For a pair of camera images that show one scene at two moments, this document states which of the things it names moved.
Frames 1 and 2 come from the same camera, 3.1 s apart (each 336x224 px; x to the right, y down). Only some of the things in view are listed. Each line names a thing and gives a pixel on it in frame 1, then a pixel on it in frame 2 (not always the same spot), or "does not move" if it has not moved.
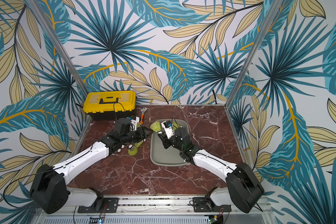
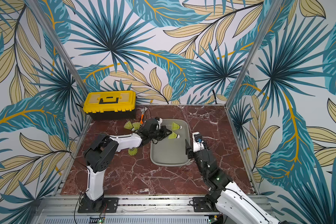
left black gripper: x=141 y=135 -> x=165 y=130
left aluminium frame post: x=58 y=45 does not move
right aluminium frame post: x=254 y=51 does not move
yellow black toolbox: x=106 y=105 does not move
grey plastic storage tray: x=171 y=156 does not move
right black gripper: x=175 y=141 -> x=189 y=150
